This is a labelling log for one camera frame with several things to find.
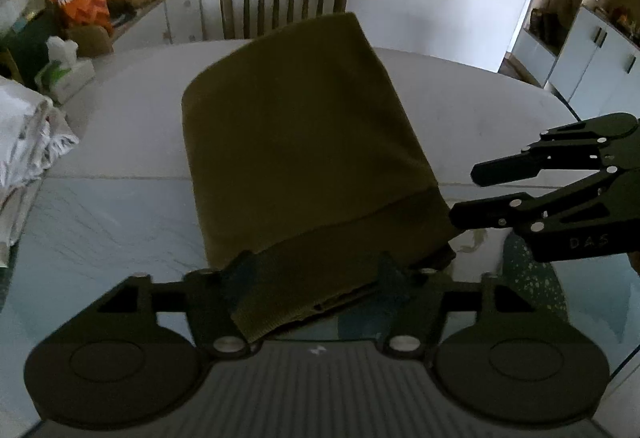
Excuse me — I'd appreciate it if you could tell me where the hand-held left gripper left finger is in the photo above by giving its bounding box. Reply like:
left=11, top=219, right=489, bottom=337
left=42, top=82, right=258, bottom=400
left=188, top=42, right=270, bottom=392
left=95, top=250, right=257, bottom=360

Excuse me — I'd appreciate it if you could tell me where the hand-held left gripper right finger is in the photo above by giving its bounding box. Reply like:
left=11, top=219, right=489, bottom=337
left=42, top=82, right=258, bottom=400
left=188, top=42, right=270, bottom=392
left=377, top=253, right=554, bottom=359

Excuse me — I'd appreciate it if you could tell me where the olive green printed sweatshirt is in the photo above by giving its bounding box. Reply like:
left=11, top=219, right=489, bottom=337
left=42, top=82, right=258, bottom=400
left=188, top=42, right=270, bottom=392
left=180, top=11, right=457, bottom=342

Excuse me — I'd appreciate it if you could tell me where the green white tissue box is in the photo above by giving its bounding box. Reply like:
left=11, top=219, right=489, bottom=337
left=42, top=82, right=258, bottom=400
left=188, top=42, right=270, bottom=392
left=35, top=37, right=96, bottom=102

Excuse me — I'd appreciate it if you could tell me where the dark green bag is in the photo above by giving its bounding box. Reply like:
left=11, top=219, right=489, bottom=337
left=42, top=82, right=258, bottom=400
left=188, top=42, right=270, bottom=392
left=4, top=8, right=71, bottom=85

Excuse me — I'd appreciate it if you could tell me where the stack of white folded cloths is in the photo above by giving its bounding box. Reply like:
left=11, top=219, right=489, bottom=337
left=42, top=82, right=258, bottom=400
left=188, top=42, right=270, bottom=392
left=0, top=78, right=81, bottom=247

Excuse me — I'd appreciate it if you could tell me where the white side cabinet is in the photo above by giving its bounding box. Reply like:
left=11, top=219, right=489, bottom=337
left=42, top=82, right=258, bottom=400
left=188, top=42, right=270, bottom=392
left=107, top=0, right=206, bottom=55

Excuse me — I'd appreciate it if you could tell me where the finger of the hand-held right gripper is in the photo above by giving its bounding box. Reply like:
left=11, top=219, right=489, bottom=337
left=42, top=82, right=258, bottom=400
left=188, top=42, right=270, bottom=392
left=471, top=117, right=619, bottom=188
left=448, top=167, right=622, bottom=235

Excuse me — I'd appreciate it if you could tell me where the brown paper bag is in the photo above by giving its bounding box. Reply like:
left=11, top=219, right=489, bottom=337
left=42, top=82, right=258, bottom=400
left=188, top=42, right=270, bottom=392
left=65, top=25, right=114, bottom=57

